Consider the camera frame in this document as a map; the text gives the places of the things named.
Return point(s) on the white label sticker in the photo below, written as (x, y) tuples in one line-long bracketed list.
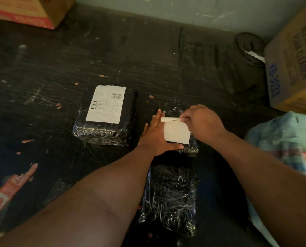
[(176, 132)]

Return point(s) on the white printed shipping label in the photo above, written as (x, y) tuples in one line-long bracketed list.
[(106, 104)]

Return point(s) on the person's left hand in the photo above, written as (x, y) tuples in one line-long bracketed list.
[(153, 138)]

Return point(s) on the black wrapped parcel with label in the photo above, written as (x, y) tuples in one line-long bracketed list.
[(104, 133)]

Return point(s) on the light blue patterned bag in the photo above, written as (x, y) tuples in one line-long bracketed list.
[(284, 141)]

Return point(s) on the red plastic wrapper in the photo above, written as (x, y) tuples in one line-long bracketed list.
[(8, 192)]

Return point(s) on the person's left forearm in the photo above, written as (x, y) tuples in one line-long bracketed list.
[(91, 200)]

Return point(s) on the person's right hand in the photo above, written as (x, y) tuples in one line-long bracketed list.
[(204, 123)]

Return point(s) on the black tape roll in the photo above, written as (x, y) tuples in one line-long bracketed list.
[(249, 46)]

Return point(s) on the long black wrapped parcel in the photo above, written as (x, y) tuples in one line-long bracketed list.
[(171, 198)]

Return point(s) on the small black parcel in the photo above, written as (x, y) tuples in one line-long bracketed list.
[(192, 147)]

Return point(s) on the person's right fingers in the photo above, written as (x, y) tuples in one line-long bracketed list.
[(185, 118)]

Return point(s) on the person's right forearm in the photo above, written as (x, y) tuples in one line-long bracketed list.
[(266, 182)]

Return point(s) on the cardboard box with red print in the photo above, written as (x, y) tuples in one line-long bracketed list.
[(26, 10)]

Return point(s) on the person's left thumb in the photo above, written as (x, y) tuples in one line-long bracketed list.
[(174, 147)]

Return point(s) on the cardboard box with blue print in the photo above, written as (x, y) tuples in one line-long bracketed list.
[(294, 64)]

